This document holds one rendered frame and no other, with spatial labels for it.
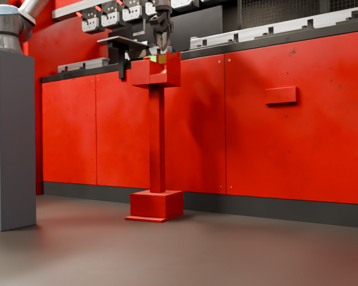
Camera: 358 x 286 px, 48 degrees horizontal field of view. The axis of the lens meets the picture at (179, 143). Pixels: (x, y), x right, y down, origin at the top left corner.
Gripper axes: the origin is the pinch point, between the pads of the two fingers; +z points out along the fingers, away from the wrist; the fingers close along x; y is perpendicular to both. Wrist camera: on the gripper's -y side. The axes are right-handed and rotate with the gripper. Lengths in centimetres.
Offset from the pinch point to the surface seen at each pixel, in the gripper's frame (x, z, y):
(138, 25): 42, -26, 50
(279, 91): -55, 24, 11
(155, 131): 4.2, 41.1, -3.7
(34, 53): 130, -17, 48
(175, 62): -4.8, 6.7, 4.6
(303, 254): -72, 80, -49
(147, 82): 5.9, 16.6, -6.6
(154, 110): 4.7, 30.6, -2.8
